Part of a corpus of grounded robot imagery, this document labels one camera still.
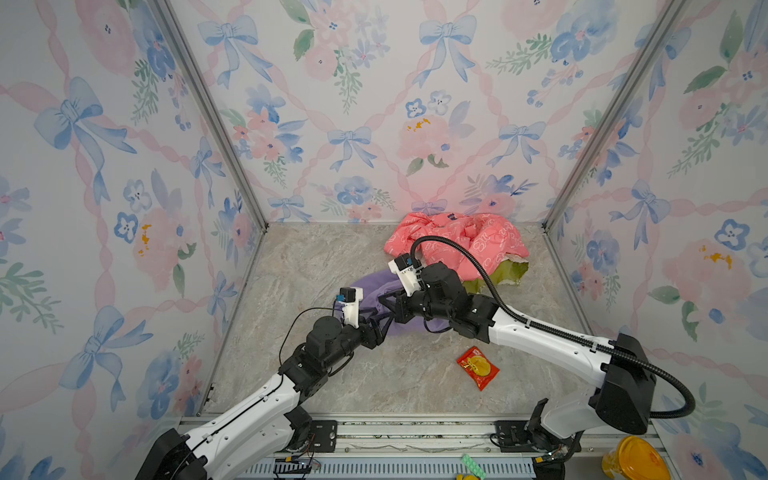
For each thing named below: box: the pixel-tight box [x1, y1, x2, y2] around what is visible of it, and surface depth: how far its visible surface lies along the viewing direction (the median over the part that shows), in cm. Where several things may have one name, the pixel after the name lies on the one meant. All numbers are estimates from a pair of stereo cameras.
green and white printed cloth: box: [463, 254, 529, 294], surface depth 95 cm
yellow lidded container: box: [601, 436, 671, 480], surface depth 64 cm
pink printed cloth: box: [384, 212, 530, 282], surface depth 106 cm
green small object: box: [461, 454, 487, 480], surface depth 71 cm
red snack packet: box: [456, 346, 501, 391], surface depth 85 cm
